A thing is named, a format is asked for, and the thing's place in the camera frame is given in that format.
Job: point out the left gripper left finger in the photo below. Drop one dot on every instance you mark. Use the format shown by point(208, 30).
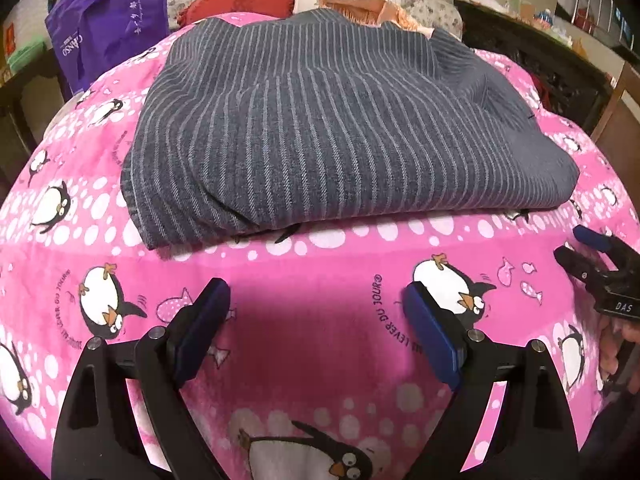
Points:
point(97, 436)

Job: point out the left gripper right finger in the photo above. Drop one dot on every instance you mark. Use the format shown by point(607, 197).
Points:
point(534, 437)

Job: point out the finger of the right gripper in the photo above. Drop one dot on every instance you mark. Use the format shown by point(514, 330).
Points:
point(593, 239)
point(589, 271)

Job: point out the grey pinstriped suit jacket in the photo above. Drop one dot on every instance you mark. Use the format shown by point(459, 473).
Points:
point(257, 128)

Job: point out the person's right hand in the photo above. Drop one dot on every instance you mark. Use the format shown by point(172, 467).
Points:
point(613, 332)

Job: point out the brown wooden chair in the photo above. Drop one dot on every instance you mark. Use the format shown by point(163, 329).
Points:
point(617, 132)

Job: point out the red cloth beside bed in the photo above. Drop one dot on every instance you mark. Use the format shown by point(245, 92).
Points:
point(543, 92)

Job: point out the dark carved wooden cabinet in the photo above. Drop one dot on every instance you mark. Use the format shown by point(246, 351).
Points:
point(579, 91)

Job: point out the pink penguin bedspread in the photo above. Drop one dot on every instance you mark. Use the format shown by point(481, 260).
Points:
point(315, 331)

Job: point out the metal rack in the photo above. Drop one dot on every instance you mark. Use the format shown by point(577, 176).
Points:
point(603, 20)

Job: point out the dark wooden side table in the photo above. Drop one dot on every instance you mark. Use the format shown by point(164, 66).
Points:
point(29, 101)

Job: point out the white orange pillow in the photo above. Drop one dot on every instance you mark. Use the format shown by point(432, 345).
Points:
point(367, 12)

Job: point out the green plastic container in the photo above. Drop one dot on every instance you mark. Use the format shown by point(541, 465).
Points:
point(20, 58)

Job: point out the purple tote bag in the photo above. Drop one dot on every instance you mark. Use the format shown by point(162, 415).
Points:
point(90, 37)

